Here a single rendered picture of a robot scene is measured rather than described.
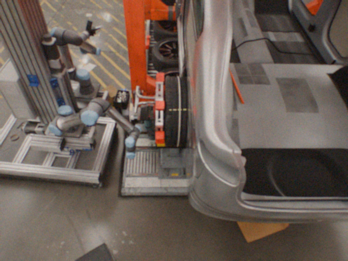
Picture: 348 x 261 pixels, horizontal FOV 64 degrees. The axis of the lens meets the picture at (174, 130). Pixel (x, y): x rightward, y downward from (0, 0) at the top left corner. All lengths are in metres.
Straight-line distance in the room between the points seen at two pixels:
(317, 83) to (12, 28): 2.65
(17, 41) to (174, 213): 2.08
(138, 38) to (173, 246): 1.97
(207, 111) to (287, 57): 2.35
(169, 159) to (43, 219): 1.40
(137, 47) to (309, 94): 1.65
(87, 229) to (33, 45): 1.75
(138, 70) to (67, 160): 1.24
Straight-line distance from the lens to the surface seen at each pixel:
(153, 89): 3.01
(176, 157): 3.08
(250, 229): 3.07
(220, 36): 1.88
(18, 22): 2.30
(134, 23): 2.55
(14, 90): 2.72
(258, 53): 3.41
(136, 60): 2.76
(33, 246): 3.12
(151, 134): 3.18
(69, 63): 2.84
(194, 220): 2.99
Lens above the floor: 2.75
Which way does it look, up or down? 50 degrees down
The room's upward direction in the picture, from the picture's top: 4 degrees clockwise
